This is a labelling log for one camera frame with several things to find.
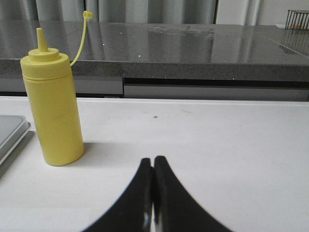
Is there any yellow squeeze bottle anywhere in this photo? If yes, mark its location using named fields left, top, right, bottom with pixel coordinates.
left=20, top=11, right=93, bottom=166

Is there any grey stone counter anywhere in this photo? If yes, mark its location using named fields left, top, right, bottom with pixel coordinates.
left=0, top=19, right=309, bottom=101

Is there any wire rack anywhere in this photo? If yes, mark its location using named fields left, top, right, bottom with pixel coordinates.
left=285, top=10, right=309, bottom=30

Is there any silver digital kitchen scale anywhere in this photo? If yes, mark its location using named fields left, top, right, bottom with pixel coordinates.
left=0, top=115, right=31, bottom=164

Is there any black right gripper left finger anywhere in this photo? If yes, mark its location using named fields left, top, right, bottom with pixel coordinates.
left=84, top=158, right=153, bottom=232

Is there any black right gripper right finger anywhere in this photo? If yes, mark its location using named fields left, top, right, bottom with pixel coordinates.
left=154, top=156, right=231, bottom=232

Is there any grey curtain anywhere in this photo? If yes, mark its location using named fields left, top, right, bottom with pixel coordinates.
left=0, top=0, right=261, bottom=26

